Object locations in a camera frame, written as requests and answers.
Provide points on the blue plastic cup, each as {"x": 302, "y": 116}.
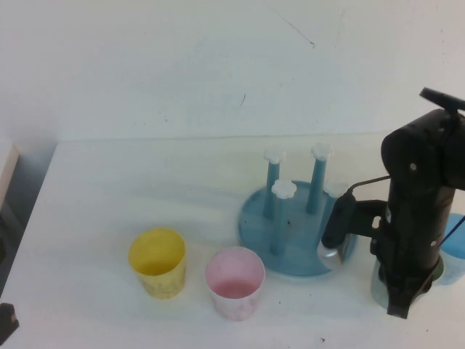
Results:
{"x": 454, "y": 269}

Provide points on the black right camera bracket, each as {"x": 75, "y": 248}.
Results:
{"x": 367, "y": 218}

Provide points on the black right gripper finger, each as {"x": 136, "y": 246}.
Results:
{"x": 401, "y": 301}

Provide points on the green plastic cup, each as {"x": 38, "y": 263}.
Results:
{"x": 378, "y": 291}

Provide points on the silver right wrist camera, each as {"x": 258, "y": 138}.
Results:
{"x": 336, "y": 225}

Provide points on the yellow plastic cup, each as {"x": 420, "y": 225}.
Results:
{"x": 163, "y": 280}

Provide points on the blue cup stand white caps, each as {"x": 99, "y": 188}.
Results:
{"x": 261, "y": 221}

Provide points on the pink plastic cup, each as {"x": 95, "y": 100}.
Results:
{"x": 236, "y": 301}

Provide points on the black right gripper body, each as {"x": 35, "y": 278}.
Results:
{"x": 403, "y": 260}

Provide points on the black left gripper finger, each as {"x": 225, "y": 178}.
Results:
{"x": 6, "y": 312}
{"x": 8, "y": 325}

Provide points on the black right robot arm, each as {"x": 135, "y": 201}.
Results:
{"x": 410, "y": 145}

